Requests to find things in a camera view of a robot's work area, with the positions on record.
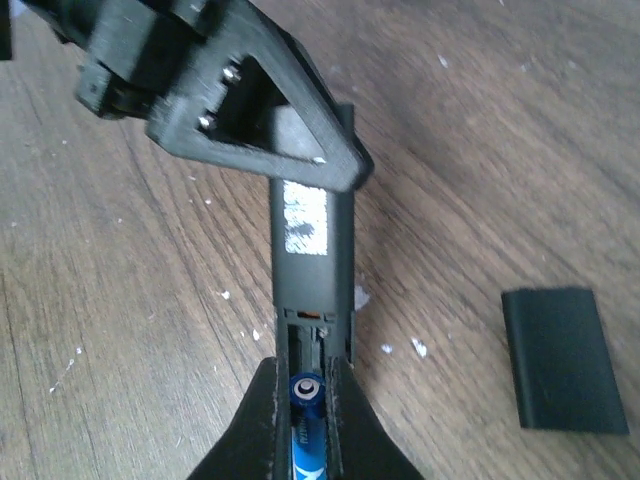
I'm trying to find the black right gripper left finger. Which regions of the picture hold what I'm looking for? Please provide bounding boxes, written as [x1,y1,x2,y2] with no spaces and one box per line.
[188,357,277,480]

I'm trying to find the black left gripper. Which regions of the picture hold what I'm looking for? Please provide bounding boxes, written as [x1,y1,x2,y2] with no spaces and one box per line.
[25,1,374,192]

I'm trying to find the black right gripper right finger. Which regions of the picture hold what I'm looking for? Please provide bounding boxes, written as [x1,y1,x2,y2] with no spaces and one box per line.
[327,358,423,480]

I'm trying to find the blue battery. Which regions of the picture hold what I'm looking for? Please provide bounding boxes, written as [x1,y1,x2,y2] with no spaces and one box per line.
[289,372,327,480]

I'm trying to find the black remote control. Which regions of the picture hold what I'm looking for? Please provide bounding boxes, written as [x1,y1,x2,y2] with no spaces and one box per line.
[267,102,359,381]

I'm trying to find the black battery cover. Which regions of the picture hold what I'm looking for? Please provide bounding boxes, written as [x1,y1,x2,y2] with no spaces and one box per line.
[501,286,629,435]

